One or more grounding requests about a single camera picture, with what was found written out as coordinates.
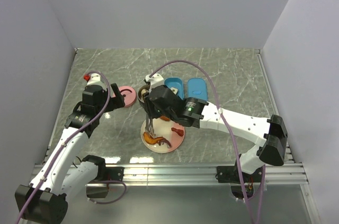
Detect sushi roll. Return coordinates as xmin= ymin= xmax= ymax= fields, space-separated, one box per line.
xmin=171 ymin=87 xmax=178 ymax=94

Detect beige round bun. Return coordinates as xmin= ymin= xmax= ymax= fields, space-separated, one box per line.
xmin=141 ymin=89 xmax=148 ymax=97

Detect steel serving tongs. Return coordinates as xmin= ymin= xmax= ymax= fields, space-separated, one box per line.
xmin=145 ymin=103 xmax=155 ymax=137

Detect red chicken drumstick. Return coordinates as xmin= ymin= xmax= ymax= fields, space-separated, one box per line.
xmin=171 ymin=127 xmax=184 ymax=137

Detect orange fried shrimp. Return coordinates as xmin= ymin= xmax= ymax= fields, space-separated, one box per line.
xmin=143 ymin=131 xmax=164 ymax=145

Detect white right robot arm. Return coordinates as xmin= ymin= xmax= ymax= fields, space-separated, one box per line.
xmin=140 ymin=85 xmax=288 ymax=182

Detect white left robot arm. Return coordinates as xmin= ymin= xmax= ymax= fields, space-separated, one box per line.
xmin=15 ymin=81 xmax=124 ymax=223

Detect blue lunch box base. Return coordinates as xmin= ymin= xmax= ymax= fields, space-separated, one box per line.
xmin=164 ymin=77 xmax=184 ymax=99

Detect blue lunch box lid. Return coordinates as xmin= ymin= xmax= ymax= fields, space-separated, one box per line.
xmin=187 ymin=78 xmax=208 ymax=101

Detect pink round lid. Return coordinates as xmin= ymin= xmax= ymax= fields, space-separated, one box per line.
xmin=119 ymin=86 xmax=137 ymax=108

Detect orange fried nugget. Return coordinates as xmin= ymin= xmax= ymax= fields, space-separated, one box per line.
xmin=161 ymin=116 xmax=170 ymax=121

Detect round steel bowl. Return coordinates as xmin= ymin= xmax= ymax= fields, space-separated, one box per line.
xmin=137 ymin=84 xmax=150 ymax=109

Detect pink and cream plate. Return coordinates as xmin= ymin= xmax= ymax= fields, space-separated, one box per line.
xmin=140 ymin=118 xmax=185 ymax=154

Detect dark red octopus sausage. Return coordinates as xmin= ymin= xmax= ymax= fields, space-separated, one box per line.
xmin=157 ymin=139 xmax=172 ymax=148

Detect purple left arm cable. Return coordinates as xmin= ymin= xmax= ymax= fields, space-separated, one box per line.
xmin=15 ymin=70 xmax=111 ymax=224

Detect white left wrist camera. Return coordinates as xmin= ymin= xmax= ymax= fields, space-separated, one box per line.
xmin=83 ymin=73 xmax=104 ymax=88

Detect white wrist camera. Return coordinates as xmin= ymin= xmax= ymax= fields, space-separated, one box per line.
xmin=83 ymin=73 xmax=104 ymax=88
xmin=144 ymin=74 xmax=164 ymax=89

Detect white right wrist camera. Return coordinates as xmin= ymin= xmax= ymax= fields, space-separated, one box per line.
xmin=144 ymin=74 xmax=164 ymax=89

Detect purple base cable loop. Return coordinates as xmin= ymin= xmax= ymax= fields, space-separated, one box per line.
xmin=88 ymin=179 xmax=128 ymax=205

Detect aluminium front rail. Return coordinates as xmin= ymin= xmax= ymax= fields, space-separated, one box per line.
xmin=26 ymin=162 xmax=309 ymax=187

